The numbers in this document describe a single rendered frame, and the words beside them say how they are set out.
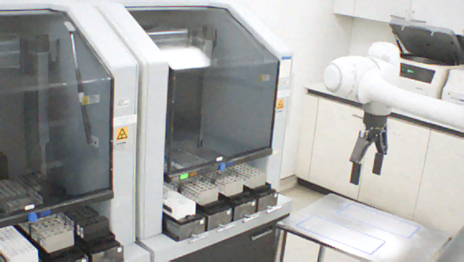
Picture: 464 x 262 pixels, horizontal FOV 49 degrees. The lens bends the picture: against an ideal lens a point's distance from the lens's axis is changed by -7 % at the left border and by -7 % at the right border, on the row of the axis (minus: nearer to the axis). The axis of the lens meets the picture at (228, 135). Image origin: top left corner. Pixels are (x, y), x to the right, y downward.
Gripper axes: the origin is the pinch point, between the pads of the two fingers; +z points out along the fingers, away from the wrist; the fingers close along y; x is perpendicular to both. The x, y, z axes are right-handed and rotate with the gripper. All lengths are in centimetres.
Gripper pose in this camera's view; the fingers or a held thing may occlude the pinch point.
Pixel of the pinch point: (365, 175)
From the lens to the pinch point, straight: 170.4
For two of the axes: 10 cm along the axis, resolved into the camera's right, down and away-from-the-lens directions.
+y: 7.1, -1.6, 6.9
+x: -7.0, -2.6, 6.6
